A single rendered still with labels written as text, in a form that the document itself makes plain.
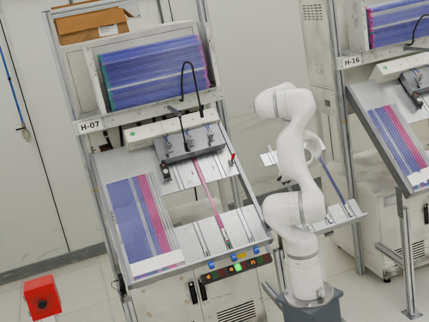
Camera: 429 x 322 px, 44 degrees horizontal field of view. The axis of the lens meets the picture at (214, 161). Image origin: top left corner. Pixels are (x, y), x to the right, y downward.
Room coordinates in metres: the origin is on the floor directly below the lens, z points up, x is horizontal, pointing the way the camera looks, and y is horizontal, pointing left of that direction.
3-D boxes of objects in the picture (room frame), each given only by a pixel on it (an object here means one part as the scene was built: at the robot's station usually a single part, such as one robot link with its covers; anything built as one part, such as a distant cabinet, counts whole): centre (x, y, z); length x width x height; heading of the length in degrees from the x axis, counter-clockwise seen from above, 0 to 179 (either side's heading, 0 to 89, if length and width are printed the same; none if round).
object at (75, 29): (2.92, 0.39, 1.82); 0.68 x 0.30 x 0.20; 105
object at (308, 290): (1.76, -0.26, 0.79); 0.19 x 0.19 x 0.18
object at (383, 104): (2.95, -1.17, 0.65); 1.01 x 0.73 x 1.29; 15
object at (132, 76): (2.66, 0.21, 1.52); 0.51 x 0.13 x 0.27; 105
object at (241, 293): (2.76, 0.30, 0.31); 0.70 x 0.65 x 0.62; 105
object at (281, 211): (1.77, -0.23, 1.00); 0.19 x 0.12 x 0.24; 76
